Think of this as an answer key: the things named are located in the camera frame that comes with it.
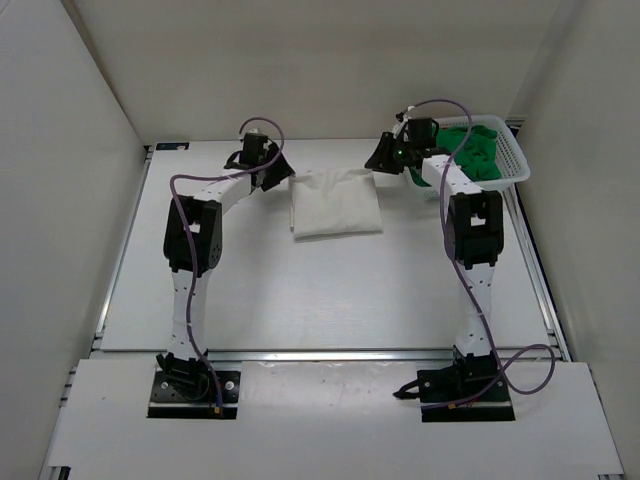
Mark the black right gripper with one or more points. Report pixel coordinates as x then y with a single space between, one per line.
382 160

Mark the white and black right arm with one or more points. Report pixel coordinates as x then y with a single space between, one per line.
473 229

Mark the aluminium left table rail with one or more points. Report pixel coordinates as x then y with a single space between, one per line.
107 301

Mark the dark blue table label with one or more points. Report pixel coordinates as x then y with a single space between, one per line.
172 146

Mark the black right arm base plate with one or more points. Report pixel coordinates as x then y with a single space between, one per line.
470 389

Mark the green t shirt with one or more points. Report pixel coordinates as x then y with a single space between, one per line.
477 159

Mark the white front cover board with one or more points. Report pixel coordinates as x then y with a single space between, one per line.
321 421

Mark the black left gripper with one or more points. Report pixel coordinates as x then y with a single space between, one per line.
281 170

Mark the white t shirt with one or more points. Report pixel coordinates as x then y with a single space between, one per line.
334 203

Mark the white plastic basket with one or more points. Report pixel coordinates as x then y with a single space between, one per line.
509 157

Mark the aluminium right table rail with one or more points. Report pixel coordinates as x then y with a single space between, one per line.
536 274

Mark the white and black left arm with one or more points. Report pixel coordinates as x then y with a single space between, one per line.
193 248

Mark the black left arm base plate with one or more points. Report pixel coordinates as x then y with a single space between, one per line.
200 400

